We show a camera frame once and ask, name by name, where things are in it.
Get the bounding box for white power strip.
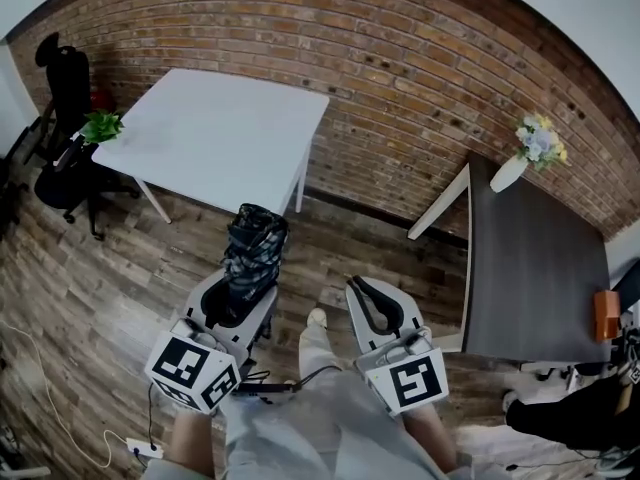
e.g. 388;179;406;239
124;436;166;460

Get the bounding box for black office chair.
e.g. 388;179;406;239
33;31;142;242

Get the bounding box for white table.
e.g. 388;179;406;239
92;67;331;225

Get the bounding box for black flat device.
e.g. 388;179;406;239
233;381;297;400

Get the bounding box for dark grey table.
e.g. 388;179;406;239
407;150;614;364

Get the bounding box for orange box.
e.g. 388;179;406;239
593;289;622;343

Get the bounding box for white chair base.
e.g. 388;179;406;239
519;360;604;395

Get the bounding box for green potted plant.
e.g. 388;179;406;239
79;109;126;146

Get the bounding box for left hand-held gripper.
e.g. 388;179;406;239
144;267;280;417

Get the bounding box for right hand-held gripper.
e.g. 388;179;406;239
344;275;449;417

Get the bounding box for person's right forearm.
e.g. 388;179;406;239
399;407;464;472

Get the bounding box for black cable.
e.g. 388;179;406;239
146;381;160;453

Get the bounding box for dark plaid cloth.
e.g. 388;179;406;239
222;202;290;315

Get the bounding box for person's white shirt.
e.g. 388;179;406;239
142;367;454;480

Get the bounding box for red container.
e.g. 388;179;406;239
89;87;117;115

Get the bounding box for person's light trousers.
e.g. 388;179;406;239
298;320;347;387

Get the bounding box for person's left forearm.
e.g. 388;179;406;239
169;407;227;474

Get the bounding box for white vase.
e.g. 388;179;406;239
488;154;529;194

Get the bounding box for pastel flower bouquet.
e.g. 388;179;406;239
514;112;572;172

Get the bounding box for white cable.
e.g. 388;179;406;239
0;317;132;470

